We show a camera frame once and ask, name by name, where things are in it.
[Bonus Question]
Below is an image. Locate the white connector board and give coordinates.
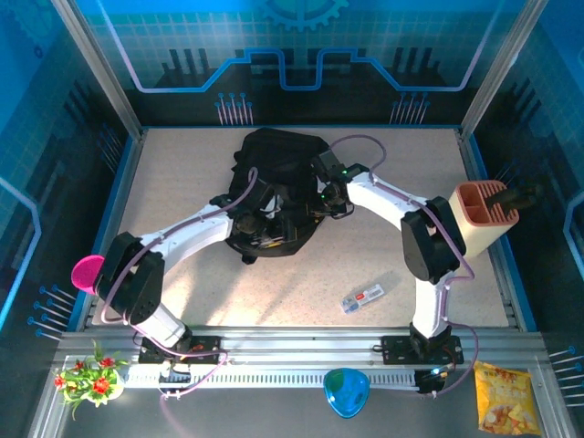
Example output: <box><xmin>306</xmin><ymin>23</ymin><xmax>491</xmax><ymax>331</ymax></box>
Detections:
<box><xmin>158</xmin><ymin>362</ymin><xmax>193</xmax><ymax>398</ymax></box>

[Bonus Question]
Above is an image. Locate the long aluminium mounting rail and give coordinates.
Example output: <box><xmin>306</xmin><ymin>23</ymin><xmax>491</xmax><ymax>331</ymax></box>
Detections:
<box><xmin>58</xmin><ymin>326</ymin><xmax>547</xmax><ymax>369</ymax></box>

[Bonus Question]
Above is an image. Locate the slotted grey cable duct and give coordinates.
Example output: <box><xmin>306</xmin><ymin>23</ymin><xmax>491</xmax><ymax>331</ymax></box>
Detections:
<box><xmin>122</xmin><ymin>368</ymin><xmax>420</xmax><ymax>391</ymax></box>

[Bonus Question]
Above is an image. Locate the pink plastic goblet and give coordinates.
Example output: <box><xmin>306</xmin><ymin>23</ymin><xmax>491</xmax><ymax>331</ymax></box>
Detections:
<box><xmin>70</xmin><ymin>255</ymin><xmax>107</xmax><ymax>296</ymax></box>

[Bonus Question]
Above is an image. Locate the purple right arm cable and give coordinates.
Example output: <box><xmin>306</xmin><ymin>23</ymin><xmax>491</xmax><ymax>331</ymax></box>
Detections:
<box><xmin>327</xmin><ymin>133</ymin><xmax>479</xmax><ymax>398</ymax></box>

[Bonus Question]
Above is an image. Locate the yellow chips bag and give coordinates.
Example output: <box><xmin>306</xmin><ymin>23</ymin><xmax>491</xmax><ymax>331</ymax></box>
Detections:
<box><xmin>473</xmin><ymin>360</ymin><xmax>542</xmax><ymax>437</ymax></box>

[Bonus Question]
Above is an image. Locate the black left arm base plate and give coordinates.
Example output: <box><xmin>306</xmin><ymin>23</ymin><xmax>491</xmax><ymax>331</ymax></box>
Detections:
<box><xmin>138</xmin><ymin>335</ymin><xmax>232</xmax><ymax>366</ymax></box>

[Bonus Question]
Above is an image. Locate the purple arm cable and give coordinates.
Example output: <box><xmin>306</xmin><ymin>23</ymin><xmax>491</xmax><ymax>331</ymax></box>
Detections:
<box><xmin>99</xmin><ymin>167</ymin><xmax>259</xmax><ymax>438</ymax></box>
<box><xmin>327</xmin><ymin>133</ymin><xmax>479</xmax><ymax>398</ymax></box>

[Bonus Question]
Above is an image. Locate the small white eraser pack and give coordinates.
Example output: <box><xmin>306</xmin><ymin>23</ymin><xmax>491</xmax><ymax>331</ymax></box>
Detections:
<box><xmin>340</xmin><ymin>283</ymin><xmax>385</xmax><ymax>316</ymax></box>

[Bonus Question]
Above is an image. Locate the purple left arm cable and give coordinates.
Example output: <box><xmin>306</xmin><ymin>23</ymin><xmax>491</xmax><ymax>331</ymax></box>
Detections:
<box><xmin>99</xmin><ymin>167</ymin><xmax>259</xmax><ymax>438</ymax></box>

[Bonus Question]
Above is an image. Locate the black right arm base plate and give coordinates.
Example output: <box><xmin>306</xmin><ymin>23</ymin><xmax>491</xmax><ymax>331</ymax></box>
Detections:
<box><xmin>381</xmin><ymin>334</ymin><xmax>465</xmax><ymax>366</ymax></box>

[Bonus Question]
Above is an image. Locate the black backpack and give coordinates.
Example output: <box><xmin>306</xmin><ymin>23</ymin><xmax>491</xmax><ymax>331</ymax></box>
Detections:
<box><xmin>225</xmin><ymin>127</ymin><xmax>330</xmax><ymax>265</ymax></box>

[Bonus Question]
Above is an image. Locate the aluminium frame post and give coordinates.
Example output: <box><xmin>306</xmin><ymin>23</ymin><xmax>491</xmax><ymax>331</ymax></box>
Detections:
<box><xmin>50</xmin><ymin>0</ymin><xmax>146</xmax><ymax>141</ymax></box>
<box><xmin>459</xmin><ymin>0</ymin><xmax>550</xmax><ymax>141</ymax></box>

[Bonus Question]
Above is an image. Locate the beige orange pen holder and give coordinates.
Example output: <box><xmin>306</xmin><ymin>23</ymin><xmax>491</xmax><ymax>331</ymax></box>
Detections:
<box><xmin>448</xmin><ymin>180</ymin><xmax>521</xmax><ymax>259</ymax></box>

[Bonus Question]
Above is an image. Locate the blue plastic bowl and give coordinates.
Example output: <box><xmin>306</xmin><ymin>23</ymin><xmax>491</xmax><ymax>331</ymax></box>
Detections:
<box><xmin>322</xmin><ymin>367</ymin><xmax>370</xmax><ymax>419</ymax></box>

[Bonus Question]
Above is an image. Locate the black handled tool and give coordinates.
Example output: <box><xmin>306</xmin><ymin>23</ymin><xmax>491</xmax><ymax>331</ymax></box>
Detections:
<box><xmin>487</xmin><ymin>182</ymin><xmax>545</xmax><ymax>214</ymax></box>

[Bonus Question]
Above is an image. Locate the artificial red flower plant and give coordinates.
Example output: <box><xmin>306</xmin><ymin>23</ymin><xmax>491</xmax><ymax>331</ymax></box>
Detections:
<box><xmin>53</xmin><ymin>339</ymin><xmax>130</xmax><ymax>421</ymax></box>

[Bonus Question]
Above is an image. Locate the black controller box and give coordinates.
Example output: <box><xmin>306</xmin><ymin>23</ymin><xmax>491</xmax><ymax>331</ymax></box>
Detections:
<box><xmin>415</xmin><ymin>364</ymin><xmax>457</xmax><ymax>396</ymax></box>

